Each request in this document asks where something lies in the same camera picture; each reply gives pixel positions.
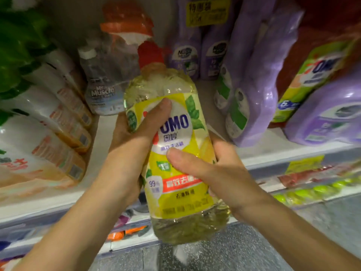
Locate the red green-label detergent pouch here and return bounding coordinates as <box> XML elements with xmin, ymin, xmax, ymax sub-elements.
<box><xmin>270</xmin><ymin>0</ymin><xmax>361</xmax><ymax>129</ymax></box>

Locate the yellow price tag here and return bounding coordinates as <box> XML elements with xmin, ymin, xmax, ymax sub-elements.
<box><xmin>285</xmin><ymin>155</ymin><xmax>325</xmax><ymax>174</ymax></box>

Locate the purple cleaner pouch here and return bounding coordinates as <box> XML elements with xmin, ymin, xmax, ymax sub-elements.
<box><xmin>226</xmin><ymin>5</ymin><xmax>305</xmax><ymax>148</ymax></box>
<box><xmin>213</xmin><ymin>0</ymin><xmax>277</xmax><ymax>116</ymax></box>

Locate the purple twin spray bottle pack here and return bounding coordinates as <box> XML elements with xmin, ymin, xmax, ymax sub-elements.
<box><xmin>284</xmin><ymin>65</ymin><xmax>361</xmax><ymax>146</ymax></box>

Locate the person's left forearm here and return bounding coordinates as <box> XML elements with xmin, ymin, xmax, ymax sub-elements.
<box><xmin>14</xmin><ymin>178</ymin><xmax>142</xmax><ymax>271</ymax></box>

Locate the large yellow red-capped bottle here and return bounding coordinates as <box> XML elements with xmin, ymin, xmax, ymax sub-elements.
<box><xmin>124</xmin><ymin>41</ymin><xmax>232</xmax><ymax>246</ymax></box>

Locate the person's right hand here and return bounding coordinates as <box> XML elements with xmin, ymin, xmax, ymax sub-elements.
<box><xmin>166</xmin><ymin>132</ymin><xmax>272</xmax><ymax>224</ymax></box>

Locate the row of white green-capped bottles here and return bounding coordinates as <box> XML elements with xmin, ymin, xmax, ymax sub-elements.
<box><xmin>0</xmin><ymin>8</ymin><xmax>96</xmax><ymax>195</ymax></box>

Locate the person's left hand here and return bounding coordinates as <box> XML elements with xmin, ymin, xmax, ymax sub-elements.
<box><xmin>93</xmin><ymin>97</ymin><xmax>173</xmax><ymax>209</ymax></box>

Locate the row of lime green packets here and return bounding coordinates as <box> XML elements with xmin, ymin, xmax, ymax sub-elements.
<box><xmin>272</xmin><ymin>177</ymin><xmax>361</xmax><ymax>208</ymax></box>

